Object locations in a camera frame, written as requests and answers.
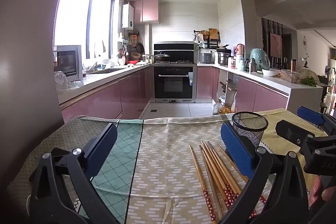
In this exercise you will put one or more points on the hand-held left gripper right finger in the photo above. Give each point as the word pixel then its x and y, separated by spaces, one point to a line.
pixel 236 150

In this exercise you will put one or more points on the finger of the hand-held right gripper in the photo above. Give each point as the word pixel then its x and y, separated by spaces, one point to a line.
pixel 291 130
pixel 309 116

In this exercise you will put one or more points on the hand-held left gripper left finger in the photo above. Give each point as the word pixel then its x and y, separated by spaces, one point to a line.
pixel 103 146

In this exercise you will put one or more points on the bunch of wooden chopsticks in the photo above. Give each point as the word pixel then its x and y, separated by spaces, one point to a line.
pixel 211 161

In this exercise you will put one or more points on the black mesh utensil holder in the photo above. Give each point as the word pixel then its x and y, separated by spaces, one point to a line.
pixel 249 121

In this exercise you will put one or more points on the hanging kitchen utensils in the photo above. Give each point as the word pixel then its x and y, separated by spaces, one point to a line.
pixel 134 43

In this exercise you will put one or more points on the person's right hand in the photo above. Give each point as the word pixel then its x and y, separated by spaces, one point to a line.
pixel 316 192

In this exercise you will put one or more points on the green herbs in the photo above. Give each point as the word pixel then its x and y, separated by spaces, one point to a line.
pixel 309 81

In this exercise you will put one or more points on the yellow cooking oil bottle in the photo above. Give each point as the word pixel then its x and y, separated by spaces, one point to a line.
pixel 225 109

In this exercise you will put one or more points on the clear food container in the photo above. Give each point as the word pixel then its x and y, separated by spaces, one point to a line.
pixel 290 76

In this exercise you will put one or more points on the pink kitchen base cabinets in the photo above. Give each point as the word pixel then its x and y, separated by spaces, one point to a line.
pixel 105 100
pixel 246 92

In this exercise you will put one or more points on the dark sauce bottle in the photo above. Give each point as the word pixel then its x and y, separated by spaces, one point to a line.
pixel 216 107

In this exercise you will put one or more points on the brown tumbler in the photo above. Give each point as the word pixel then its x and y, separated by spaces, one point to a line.
pixel 293 65

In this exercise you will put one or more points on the patchwork patterned tablecloth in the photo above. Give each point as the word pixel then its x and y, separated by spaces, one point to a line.
pixel 162 140

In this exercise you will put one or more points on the teal plastic-wrapped appliance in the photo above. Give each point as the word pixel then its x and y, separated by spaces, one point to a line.
pixel 261 58

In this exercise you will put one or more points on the steel sink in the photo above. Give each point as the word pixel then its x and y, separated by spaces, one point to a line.
pixel 107 71

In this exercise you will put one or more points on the steel thermos bottle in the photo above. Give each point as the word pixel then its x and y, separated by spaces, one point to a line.
pixel 252 65

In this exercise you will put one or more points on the clear plastic bag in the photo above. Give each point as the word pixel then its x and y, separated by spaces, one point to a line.
pixel 63 81

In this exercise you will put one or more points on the pale green canister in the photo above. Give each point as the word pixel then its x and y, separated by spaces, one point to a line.
pixel 241 64

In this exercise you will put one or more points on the red basin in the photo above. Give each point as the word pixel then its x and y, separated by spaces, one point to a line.
pixel 132 62

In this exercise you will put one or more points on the built-in black oven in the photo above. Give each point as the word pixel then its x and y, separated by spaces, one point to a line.
pixel 173 85

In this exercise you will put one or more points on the silver microwave oven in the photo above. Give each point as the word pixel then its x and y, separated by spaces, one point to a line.
pixel 67 62

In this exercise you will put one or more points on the steel stockpot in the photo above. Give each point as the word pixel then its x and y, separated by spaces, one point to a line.
pixel 223 58

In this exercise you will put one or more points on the pink kettle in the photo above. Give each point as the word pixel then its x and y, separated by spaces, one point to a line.
pixel 240 50

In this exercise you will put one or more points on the silver rice cooker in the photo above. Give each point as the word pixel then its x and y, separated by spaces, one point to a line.
pixel 206 58

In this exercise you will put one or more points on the black wok with lid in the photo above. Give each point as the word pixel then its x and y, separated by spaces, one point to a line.
pixel 162 57

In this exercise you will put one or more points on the wooden cutting board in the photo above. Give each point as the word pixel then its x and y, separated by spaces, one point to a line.
pixel 214 34

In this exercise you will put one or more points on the black range hood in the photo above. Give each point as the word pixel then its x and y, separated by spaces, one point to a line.
pixel 174 47

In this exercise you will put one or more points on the white water heater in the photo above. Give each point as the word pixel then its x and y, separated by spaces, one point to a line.
pixel 128 16

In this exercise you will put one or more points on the kitchen window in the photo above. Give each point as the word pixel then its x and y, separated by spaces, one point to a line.
pixel 76 16

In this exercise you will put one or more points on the pink wall picture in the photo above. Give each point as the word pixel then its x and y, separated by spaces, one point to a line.
pixel 276 45

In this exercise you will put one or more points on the black wall storage rack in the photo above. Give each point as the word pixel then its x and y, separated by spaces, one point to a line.
pixel 210 43

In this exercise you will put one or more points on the white vertical duct pipe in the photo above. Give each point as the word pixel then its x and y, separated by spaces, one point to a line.
pixel 147 39

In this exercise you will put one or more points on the pink wall cabinets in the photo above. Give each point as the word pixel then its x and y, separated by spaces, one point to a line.
pixel 149 10

